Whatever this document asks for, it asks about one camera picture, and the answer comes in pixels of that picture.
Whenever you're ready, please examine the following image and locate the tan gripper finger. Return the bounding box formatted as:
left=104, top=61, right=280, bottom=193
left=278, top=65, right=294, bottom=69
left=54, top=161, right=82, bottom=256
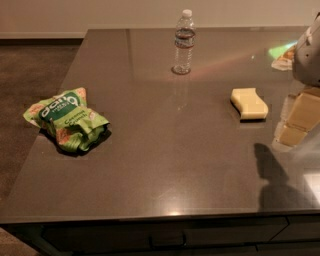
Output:
left=277, top=87, right=320, bottom=147

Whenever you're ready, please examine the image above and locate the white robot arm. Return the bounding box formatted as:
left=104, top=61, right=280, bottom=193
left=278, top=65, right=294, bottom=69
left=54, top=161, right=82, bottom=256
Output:
left=273, top=14, right=320, bottom=151

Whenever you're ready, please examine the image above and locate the clear plastic water bottle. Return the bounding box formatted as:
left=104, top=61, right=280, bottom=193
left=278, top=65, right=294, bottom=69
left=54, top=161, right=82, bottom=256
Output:
left=172, top=9, right=196, bottom=75

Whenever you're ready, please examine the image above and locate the dark drawer handle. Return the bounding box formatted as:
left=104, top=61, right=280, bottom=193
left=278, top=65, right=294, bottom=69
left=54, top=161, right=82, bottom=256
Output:
left=148, top=231, right=187, bottom=250

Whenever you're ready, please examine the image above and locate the yellow sponge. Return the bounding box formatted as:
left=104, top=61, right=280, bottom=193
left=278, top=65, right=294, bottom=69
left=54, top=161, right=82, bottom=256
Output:
left=230, top=88, right=269, bottom=120

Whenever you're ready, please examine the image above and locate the green snack bag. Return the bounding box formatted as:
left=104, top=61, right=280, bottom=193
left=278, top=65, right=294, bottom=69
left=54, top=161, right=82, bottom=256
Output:
left=23, top=87, right=109, bottom=153

